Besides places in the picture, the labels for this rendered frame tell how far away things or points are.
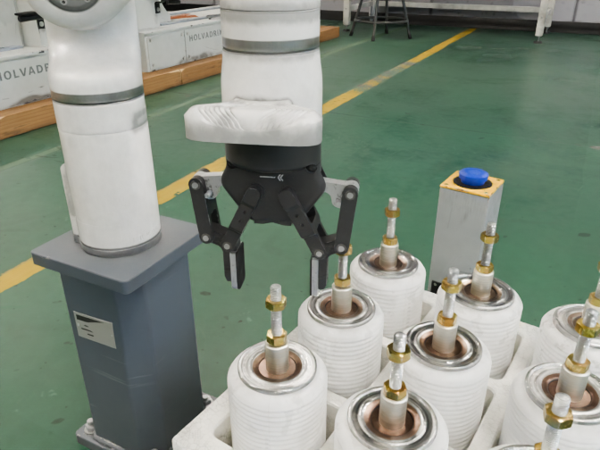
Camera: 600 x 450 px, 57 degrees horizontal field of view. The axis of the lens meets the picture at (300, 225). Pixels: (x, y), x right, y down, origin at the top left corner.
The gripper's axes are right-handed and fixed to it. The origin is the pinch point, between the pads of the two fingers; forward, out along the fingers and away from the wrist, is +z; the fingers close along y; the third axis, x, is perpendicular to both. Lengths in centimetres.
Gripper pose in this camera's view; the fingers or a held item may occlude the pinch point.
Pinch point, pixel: (276, 274)
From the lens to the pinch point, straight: 48.5
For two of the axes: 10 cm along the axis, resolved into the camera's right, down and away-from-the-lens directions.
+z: 0.0, 9.0, 4.4
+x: -1.6, 4.4, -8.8
